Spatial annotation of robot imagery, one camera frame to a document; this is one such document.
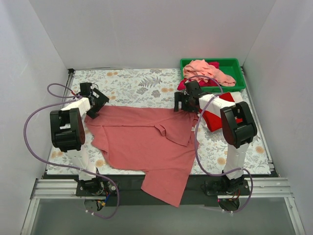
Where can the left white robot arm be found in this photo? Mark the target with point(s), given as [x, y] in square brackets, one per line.
[68, 134]

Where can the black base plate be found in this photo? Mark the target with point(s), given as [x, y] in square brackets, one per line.
[195, 193]

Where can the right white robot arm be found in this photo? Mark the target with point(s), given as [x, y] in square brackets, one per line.
[238, 127]

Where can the green plastic bin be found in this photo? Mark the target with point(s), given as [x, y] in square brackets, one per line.
[229, 66]

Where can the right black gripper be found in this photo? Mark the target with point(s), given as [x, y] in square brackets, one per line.
[180, 102]

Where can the folded red t shirt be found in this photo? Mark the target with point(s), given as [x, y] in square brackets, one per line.
[215, 117]

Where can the dusty pink t shirt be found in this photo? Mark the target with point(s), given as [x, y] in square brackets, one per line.
[157, 141]

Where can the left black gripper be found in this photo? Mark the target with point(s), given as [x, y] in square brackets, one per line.
[98, 103]

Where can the peach t shirt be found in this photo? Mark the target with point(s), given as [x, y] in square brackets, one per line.
[220, 77]

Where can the magenta t shirt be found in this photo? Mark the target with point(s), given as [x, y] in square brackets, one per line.
[199, 67]

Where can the folded white t shirt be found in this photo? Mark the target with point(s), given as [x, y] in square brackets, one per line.
[238, 96]

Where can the aluminium frame rail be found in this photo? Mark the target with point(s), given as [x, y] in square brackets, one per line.
[68, 189]

